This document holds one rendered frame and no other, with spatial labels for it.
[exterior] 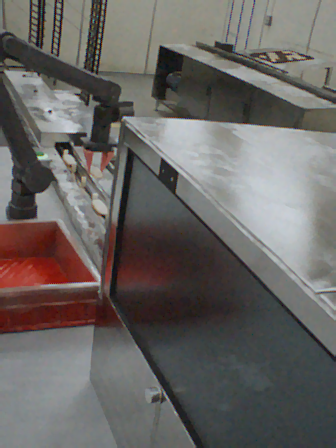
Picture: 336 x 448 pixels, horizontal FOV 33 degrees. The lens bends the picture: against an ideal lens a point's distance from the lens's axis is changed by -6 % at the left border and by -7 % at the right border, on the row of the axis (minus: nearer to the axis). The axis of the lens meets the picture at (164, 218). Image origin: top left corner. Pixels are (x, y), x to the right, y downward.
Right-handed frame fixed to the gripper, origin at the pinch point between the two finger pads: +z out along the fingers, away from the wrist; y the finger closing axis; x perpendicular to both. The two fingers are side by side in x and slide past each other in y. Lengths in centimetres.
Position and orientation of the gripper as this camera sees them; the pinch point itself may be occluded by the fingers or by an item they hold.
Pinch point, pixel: (95, 169)
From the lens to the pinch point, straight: 177.7
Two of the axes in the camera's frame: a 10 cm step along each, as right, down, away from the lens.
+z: -1.5, 9.1, 3.9
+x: 3.6, 4.1, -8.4
